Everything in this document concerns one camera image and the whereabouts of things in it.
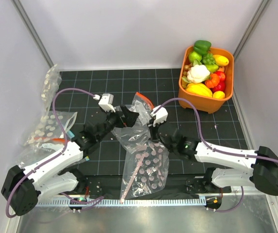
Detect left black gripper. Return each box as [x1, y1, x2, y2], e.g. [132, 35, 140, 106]
[97, 105, 139, 142]

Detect clear bag orange zipper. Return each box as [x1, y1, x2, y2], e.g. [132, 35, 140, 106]
[112, 92, 154, 153]

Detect white cauliflower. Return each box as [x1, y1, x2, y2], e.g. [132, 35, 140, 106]
[187, 65, 210, 83]

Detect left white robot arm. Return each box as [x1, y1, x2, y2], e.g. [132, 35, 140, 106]
[1, 105, 139, 218]

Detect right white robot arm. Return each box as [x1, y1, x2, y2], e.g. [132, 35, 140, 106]
[148, 122, 278, 196]

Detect clear bag pink dots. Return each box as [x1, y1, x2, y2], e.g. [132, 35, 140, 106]
[120, 141, 169, 204]

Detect clear bag white dots flat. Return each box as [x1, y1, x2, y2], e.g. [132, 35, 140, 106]
[22, 111, 78, 146]

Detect clear bag white dots upright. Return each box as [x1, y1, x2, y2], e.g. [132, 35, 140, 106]
[41, 64, 62, 112]

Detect black grid mat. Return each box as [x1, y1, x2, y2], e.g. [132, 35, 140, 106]
[55, 68, 248, 175]

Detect orange plastic basket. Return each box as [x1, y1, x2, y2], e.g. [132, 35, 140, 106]
[178, 46, 234, 114]

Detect brown longan cluster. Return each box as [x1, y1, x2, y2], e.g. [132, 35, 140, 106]
[183, 64, 192, 77]

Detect yellow lemon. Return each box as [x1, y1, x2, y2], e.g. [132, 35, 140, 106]
[212, 91, 226, 100]

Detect orange pumpkin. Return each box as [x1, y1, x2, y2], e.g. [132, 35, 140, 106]
[205, 73, 220, 89]

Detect red pomegranate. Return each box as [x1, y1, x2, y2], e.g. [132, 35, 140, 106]
[212, 82, 226, 93]

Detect green apple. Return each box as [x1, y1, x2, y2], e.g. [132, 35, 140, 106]
[188, 51, 202, 63]

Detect green pear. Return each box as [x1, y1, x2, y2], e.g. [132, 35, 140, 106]
[205, 64, 219, 73]

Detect red apple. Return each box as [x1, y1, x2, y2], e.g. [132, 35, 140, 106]
[215, 71, 226, 82]

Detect green grapes bunch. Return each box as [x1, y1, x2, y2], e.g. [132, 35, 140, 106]
[202, 53, 215, 65]

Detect yellow mango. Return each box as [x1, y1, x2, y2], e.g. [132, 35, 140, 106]
[213, 54, 229, 67]

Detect green bell pepper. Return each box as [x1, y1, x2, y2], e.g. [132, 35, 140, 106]
[193, 40, 211, 55]

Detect crumpled clear bags pile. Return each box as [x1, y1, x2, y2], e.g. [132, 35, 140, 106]
[9, 147, 50, 168]

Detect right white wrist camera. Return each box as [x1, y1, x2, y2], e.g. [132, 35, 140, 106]
[150, 105, 168, 127]

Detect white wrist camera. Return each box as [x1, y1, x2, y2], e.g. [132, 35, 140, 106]
[150, 105, 168, 127]
[98, 93, 115, 112]

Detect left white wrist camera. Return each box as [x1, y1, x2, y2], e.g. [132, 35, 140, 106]
[98, 93, 115, 112]

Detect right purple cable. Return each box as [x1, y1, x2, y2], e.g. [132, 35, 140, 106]
[152, 98, 278, 213]

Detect purple cable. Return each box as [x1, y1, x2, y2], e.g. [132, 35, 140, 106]
[152, 98, 278, 213]
[5, 88, 104, 217]

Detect aluminium cable rail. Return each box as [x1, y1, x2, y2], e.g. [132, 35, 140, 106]
[36, 196, 206, 208]

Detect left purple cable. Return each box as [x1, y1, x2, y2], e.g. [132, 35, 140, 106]
[5, 88, 104, 217]

